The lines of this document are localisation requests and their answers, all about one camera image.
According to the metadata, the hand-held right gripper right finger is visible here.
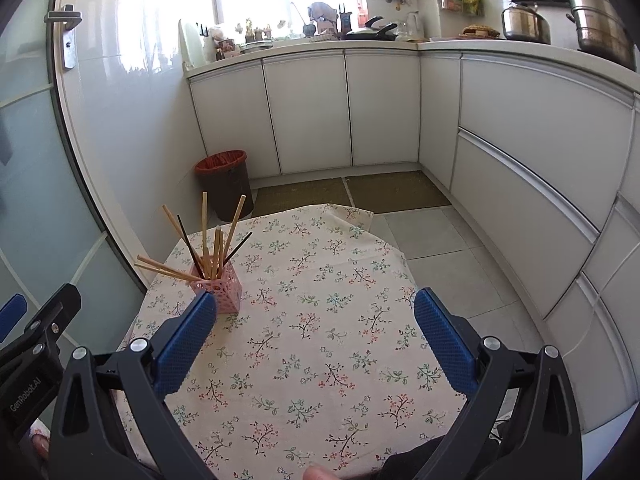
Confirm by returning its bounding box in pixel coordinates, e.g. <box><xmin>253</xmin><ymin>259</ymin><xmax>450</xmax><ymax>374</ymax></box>
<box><xmin>414</xmin><ymin>288</ymin><xmax>583</xmax><ymax>480</ymax></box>

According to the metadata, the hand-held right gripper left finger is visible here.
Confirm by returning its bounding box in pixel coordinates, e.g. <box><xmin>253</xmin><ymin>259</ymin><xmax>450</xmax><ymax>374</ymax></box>
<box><xmin>47</xmin><ymin>290</ymin><xmax>217</xmax><ymax>480</ymax></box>

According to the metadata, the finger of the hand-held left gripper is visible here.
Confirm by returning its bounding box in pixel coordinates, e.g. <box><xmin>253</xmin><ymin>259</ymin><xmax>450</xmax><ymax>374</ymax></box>
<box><xmin>0</xmin><ymin>284</ymin><xmax>82</xmax><ymax>373</ymax></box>
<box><xmin>0</xmin><ymin>294</ymin><xmax>28</xmax><ymax>344</ymax></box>

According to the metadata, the pink perforated utensil holder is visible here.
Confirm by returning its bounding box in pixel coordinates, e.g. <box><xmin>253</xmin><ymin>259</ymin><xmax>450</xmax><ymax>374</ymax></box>
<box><xmin>189</xmin><ymin>260</ymin><xmax>243</xmax><ymax>316</ymax></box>

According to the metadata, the bunch of wooden chopsticks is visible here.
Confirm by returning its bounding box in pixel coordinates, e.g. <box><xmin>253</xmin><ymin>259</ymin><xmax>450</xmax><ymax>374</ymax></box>
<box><xmin>134</xmin><ymin>191</ymin><xmax>247</xmax><ymax>283</ymax></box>

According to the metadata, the black chopstick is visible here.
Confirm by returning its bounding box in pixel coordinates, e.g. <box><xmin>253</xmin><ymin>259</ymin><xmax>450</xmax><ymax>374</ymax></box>
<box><xmin>177</xmin><ymin>215</ymin><xmax>205</xmax><ymax>279</ymax></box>
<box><xmin>223</xmin><ymin>232</ymin><xmax>253</xmax><ymax>265</ymax></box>

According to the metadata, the person's left hand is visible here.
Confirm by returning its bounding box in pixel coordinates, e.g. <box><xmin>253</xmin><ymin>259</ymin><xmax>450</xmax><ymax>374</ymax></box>
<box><xmin>29</xmin><ymin>430</ymin><xmax>51</xmax><ymax>461</ymax></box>

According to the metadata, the person's right hand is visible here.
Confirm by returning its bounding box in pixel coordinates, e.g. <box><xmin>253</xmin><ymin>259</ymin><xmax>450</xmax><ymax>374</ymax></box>
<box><xmin>304</xmin><ymin>462</ymin><xmax>346</xmax><ymax>480</ymax></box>

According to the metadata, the floral tablecloth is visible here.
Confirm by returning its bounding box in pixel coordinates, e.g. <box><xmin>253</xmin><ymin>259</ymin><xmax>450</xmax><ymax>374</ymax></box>
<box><xmin>116</xmin><ymin>203</ymin><xmax>468</xmax><ymax>480</ymax></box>

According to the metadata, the person's black trouser leg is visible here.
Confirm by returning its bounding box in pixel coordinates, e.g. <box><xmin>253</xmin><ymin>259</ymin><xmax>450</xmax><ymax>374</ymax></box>
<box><xmin>385</xmin><ymin>432</ymin><xmax>506</xmax><ymax>480</ymax></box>

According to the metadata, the frosted glass sliding door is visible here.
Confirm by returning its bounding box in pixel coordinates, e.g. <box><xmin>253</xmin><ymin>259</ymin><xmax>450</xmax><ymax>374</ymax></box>
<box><xmin>0</xmin><ymin>0</ymin><xmax>146</xmax><ymax>341</ymax></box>

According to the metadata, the brown trash bin red liner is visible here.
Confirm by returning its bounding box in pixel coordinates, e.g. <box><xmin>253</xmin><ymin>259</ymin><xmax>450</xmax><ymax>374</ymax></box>
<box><xmin>195</xmin><ymin>149</ymin><xmax>254</xmax><ymax>222</ymax></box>

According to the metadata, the brown floor mat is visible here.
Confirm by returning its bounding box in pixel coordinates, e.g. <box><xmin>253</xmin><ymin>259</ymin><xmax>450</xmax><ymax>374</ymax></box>
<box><xmin>345</xmin><ymin>170</ymin><xmax>451</xmax><ymax>213</ymax></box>
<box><xmin>252</xmin><ymin>177</ymin><xmax>353</xmax><ymax>218</ymax></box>

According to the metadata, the white cutting board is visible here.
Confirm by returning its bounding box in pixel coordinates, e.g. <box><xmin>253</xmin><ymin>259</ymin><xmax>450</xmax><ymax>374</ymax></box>
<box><xmin>178</xmin><ymin>19</ymin><xmax>206</xmax><ymax>70</ymax></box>

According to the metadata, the black frying pan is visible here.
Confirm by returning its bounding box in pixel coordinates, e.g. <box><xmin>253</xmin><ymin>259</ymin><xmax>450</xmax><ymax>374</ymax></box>
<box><xmin>342</xmin><ymin>16</ymin><xmax>398</xmax><ymax>41</ymax></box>

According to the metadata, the steel kettle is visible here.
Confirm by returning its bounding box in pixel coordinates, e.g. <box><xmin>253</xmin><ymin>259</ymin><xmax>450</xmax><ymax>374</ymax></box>
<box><xmin>501</xmin><ymin>0</ymin><xmax>552</xmax><ymax>45</ymax></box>

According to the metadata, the large steel steamer pot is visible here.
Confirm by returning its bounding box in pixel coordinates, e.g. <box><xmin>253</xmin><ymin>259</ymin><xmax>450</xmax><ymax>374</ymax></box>
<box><xmin>566</xmin><ymin>0</ymin><xmax>638</xmax><ymax>72</ymax></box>

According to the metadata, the silver door handle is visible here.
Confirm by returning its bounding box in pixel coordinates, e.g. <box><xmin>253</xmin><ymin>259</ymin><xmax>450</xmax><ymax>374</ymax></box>
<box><xmin>44</xmin><ymin>4</ymin><xmax>82</xmax><ymax>71</ymax></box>

